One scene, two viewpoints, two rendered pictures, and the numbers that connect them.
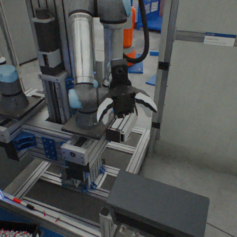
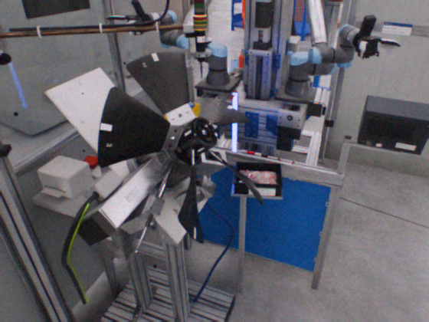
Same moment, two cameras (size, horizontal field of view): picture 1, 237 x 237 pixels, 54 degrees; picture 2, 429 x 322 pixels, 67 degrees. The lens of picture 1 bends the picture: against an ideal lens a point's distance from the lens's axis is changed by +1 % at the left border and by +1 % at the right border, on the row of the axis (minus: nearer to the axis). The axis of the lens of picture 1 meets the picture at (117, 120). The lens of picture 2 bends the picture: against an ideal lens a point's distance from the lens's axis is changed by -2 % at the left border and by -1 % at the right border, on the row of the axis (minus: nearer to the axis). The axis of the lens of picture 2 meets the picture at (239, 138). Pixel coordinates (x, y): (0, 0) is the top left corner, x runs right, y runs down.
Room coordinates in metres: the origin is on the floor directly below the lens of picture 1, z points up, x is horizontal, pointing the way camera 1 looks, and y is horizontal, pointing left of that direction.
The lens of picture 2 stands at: (-0.75, 0.61, 1.78)
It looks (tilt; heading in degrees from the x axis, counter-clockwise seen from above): 31 degrees down; 356
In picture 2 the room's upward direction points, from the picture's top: 1 degrees clockwise
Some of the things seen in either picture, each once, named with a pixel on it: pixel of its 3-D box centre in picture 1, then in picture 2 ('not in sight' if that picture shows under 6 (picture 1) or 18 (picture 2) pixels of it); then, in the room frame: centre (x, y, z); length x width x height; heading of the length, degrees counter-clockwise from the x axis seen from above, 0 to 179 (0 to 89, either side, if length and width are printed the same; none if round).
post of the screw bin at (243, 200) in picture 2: not in sight; (241, 244); (0.46, 0.50, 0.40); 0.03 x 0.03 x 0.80; 82
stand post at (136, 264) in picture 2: not in sight; (131, 241); (0.34, 1.03, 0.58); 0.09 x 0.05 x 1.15; 157
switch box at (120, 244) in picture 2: not in sight; (112, 231); (0.26, 1.07, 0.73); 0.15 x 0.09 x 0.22; 67
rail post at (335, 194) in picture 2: not in sight; (324, 241); (0.46, 0.04, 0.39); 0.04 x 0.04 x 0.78; 67
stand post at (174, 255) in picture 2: not in sight; (176, 272); (0.25, 0.82, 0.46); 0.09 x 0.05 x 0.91; 157
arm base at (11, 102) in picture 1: (13, 96); (217, 73); (1.19, 0.62, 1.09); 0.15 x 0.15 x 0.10
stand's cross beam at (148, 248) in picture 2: not in sight; (152, 250); (0.30, 0.93, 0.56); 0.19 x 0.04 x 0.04; 67
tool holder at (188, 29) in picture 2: not in sight; (197, 39); (0.33, 0.68, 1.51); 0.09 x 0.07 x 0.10; 102
